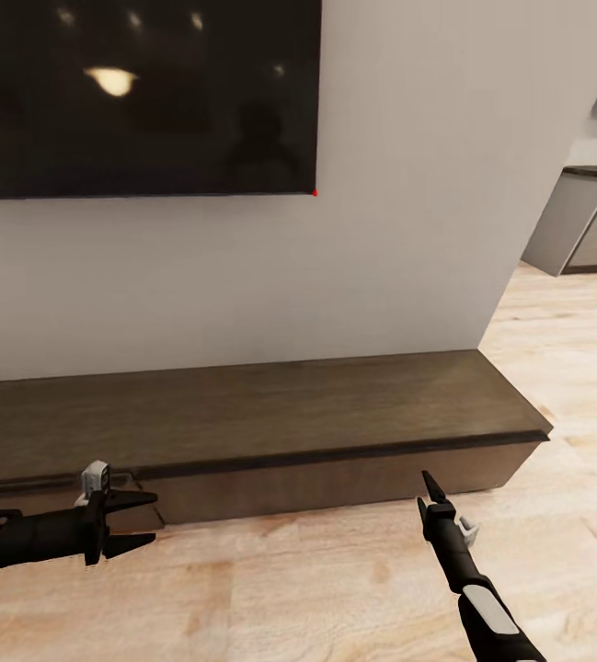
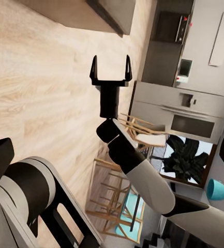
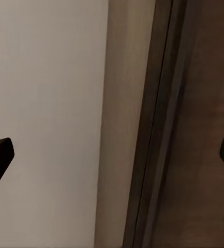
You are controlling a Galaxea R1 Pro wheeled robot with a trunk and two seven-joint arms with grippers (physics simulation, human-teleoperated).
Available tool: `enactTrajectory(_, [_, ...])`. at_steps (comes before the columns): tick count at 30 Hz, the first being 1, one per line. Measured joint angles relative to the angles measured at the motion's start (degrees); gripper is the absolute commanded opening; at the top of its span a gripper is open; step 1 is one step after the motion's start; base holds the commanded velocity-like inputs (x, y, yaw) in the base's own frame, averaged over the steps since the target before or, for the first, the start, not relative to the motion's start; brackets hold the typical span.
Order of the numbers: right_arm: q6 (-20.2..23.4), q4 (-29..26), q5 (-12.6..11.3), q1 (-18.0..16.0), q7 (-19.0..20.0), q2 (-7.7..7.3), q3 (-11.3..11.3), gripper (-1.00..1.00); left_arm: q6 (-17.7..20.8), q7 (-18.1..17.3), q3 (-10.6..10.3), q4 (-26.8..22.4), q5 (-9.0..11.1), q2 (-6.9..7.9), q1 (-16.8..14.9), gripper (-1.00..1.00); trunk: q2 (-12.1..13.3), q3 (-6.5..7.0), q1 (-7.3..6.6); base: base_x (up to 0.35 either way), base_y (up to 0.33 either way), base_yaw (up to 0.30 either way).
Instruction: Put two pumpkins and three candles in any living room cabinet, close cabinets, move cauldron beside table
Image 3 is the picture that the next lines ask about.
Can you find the cabinet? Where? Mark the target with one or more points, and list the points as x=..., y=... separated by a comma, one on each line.
x=160, y=177

